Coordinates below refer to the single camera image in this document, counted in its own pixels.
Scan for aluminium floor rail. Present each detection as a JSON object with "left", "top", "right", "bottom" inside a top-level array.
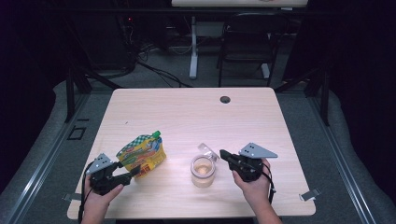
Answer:
[
  {"left": 306, "top": 92, "right": 379, "bottom": 224},
  {"left": 3, "top": 92, "right": 92, "bottom": 224}
]

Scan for grey tape strip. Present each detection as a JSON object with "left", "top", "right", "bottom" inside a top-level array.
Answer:
[
  {"left": 299, "top": 188, "right": 321, "bottom": 202},
  {"left": 63, "top": 192, "right": 84, "bottom": 202}
]

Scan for dark computer case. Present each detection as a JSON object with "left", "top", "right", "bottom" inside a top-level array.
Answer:
[{"left": 71, "top": 12, "right": 138, "bottom": 71}]

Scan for left hand-held gripper black cable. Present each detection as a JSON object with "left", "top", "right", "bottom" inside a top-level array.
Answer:
[{"left": 78, "top": 161, "right": 96, "bottom": 224}]

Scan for white-legged desk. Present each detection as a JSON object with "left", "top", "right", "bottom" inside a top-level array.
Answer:
[{"left": 171, "top": 0, "right": 309, "bottom": 80}]

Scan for person's left hand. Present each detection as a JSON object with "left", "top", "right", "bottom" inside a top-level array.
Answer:
[{"left": 81, "top": 175, "right": 124, "bottom": 217}]

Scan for black metal stand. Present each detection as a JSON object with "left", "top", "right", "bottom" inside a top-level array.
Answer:
[
  {"left": 274, "top": 66, "right": 331, "bottom": 127},
  {"left": 64, "top": 66, "right": 122, "bottom": 124}
]

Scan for right hand-held gripper black cable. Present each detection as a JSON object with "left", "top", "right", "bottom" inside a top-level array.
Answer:
[{"left": 262, "top": 167, "right": 277, "bottom": 205}]

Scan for clear jar with hinged lid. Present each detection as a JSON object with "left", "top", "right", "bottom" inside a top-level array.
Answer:
[{"left": 190, "top": 142, "right": 220, "bottom": 189}]

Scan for yellow spouted pouch green cap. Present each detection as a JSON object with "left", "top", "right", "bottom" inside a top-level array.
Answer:
[{"left": 115, "top": 130, "right": 167, "bottom": 179}]

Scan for hand-held gripper black cable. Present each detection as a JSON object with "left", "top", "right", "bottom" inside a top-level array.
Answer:
[
  {"left": 262, "top": 167, "right": 277, "bottom": 205},
  {"left": 78, "top": 161, "right": 96, "bottom": 224}
]

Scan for person's right hand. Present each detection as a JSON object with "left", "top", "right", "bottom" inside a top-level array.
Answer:
[{"left": 232, "top": 158, "right": 273, "bottom": 208}]

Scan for black floor cables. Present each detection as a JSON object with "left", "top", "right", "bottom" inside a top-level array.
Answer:
[{"left": 120, "top": 43, "right": 192, "bottom": 89}]

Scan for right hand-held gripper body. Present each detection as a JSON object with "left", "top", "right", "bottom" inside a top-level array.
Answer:
[{"left": 231, "top": 142, "right": 279, "bottom": 183}]

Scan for black folding chair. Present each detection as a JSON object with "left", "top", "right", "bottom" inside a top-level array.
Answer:
[{"left": 217, "top": 12, "right": 289, "bottom": 88}]

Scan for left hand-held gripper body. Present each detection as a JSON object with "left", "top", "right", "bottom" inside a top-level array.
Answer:
[{"left": 85, "top": 152, "right": 126, "bottom": 197}]

